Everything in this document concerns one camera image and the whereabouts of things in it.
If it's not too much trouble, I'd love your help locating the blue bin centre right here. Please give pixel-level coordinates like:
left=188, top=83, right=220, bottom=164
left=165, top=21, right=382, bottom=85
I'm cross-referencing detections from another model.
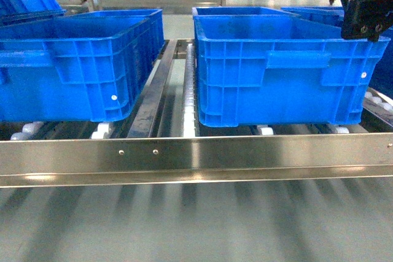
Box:
left=194, top=15, right=390, bottom=128

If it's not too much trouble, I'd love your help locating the blue bin with red parts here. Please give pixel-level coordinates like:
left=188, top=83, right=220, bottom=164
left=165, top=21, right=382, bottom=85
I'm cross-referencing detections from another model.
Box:
left=334, top=13, right=393, bottom=93

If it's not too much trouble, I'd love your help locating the steel shelf rack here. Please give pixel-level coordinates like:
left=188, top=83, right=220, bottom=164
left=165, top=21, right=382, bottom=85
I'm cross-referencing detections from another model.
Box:
left=1, top=39, right=392, bottom=188

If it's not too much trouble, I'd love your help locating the blue bin behind centre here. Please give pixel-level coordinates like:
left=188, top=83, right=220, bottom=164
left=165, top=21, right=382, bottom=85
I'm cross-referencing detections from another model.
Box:
left=192, top=7, right=300, bottom=17

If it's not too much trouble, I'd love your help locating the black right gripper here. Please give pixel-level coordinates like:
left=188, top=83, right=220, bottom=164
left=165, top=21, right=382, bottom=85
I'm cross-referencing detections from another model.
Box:
left=340, top=0, right=392, bottom=42

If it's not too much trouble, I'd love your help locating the blue bin behind right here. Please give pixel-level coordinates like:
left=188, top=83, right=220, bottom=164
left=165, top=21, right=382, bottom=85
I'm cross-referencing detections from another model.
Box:
left=281, top=6, right=344, bottom=27

